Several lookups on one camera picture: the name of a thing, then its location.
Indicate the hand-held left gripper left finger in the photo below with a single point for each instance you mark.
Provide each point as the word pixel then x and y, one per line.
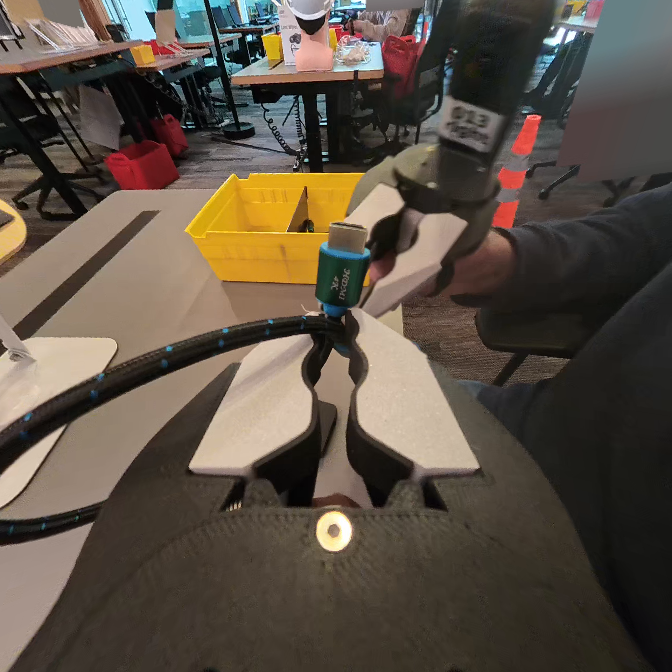
pixel 252 420

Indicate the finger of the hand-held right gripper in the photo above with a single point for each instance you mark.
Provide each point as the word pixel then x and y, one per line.
pixel 368 215
pixel 415 257

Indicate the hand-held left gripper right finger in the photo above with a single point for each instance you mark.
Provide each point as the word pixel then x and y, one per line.
pixel 415 420

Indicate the black hdmi adapter box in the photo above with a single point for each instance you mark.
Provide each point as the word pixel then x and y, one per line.
pixel 328 420

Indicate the yellow plastic bin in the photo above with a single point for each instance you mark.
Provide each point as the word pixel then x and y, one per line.
pixel 252 247

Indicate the person's right forearm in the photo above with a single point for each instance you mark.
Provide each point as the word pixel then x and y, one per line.
pixel 588 252

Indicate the person's right hand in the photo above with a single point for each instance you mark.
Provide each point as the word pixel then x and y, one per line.
pixel 488 268

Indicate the black mesh office chair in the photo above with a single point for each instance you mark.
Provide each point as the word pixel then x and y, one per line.
pixel 420 63

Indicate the orange traffic cone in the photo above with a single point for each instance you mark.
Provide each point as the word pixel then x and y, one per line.
pixel 518 158

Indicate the wooden top office desk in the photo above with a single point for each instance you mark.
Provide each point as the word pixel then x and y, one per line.
pixel 315 74

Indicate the mannequin head white helmet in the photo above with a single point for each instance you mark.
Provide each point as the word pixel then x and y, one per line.
pixel 312 32

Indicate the small yellow bin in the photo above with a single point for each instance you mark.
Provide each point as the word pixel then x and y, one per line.
pixel 141 53
pixel 272 45

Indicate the person's black top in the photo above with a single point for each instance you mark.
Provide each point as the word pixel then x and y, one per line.
pixel 609 452

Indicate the black stand pole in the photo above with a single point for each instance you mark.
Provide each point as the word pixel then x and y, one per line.
pixel 226 63

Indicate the red bag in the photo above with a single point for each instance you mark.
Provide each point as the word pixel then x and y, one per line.
pixel 170 131

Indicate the red storage bin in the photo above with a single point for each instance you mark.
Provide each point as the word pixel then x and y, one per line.
pixel 142 166

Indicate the long wooden work desk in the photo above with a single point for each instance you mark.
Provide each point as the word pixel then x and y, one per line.
pixel 63 53

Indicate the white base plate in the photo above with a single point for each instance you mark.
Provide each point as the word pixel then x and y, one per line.
pixel 47 399

